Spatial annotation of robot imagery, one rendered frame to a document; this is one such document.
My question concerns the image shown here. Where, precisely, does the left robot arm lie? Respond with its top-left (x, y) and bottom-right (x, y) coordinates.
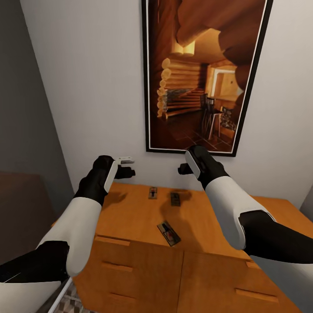
top-left (0, 155), bottom-right (136, 313)

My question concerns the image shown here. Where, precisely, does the mousetrap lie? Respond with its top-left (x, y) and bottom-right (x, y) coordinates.
top-left (157, 220), bottom-right (181, 246)
top-left (148, 187), bottom-right (157, 200)
top-left (171, 193), bottom-right (180, 206)

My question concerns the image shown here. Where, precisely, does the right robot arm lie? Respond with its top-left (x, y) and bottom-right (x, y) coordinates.
top-left (178, 145), bottom-right (313, 313)

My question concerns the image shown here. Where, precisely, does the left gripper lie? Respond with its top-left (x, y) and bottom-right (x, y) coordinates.
top-left (115, 166), bottom-right (136, 179)

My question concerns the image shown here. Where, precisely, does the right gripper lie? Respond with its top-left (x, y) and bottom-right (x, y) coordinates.
top-left (178, 163), bottom-right (194, 175)

